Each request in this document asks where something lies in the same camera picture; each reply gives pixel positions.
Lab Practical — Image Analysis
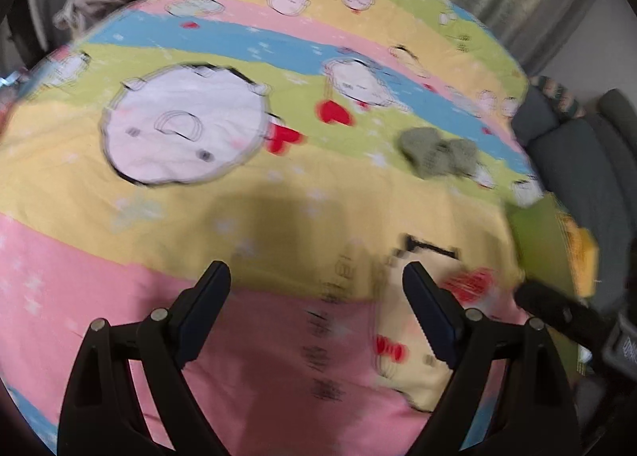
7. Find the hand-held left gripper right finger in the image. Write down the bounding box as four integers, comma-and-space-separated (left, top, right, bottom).
402, 261, 582, 456

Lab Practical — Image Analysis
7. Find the dark grey sofa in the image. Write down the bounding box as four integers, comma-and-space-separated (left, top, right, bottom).
512, 85, 637, 317

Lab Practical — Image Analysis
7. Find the cartoon printed striped blanket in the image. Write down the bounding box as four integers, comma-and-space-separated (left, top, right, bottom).
0, 0, 548, 456

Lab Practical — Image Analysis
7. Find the green box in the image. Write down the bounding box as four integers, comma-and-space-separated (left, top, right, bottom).
505, 193, 594, 373

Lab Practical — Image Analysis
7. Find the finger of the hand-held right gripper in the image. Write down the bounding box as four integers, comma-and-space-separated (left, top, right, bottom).
515, 279, 615, 350

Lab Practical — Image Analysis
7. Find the striped green cushion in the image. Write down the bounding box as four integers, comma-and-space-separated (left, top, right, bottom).
540, 76, 589, 119

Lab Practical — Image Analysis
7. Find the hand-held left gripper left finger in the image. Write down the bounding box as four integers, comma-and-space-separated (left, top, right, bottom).
59, 260, 232, 456

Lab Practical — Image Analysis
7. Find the grey-green knitted cloth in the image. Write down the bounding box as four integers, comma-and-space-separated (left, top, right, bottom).
397, 126, 481, 180

